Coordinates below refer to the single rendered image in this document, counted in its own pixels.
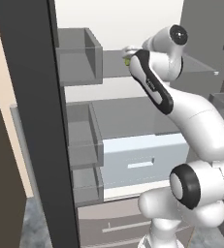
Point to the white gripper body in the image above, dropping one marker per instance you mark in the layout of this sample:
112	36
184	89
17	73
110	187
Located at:
130	50

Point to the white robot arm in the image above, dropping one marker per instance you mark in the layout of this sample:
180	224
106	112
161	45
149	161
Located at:
200	129

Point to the yellow-green lemon wedge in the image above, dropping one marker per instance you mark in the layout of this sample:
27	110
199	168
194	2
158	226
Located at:
127	61

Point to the short glass fridge shelf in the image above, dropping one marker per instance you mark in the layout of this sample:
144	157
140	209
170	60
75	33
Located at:
133	117

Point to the dark grey fridge door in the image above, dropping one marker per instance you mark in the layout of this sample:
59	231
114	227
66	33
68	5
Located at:
36	113

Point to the brown cabinet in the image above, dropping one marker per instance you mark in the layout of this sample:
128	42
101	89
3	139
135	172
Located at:
3	180

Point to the large grey door bin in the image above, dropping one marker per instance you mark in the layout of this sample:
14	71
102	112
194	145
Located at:
79	64

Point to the pale blue crisper drawer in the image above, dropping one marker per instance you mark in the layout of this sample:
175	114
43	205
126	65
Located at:
126	151

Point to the medium grey door bin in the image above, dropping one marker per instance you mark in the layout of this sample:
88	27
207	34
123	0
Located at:
84	148

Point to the small grey door bin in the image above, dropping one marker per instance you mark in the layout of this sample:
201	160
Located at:
87	187

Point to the grey freezer drawer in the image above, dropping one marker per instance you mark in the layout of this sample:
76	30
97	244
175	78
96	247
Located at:
107	226

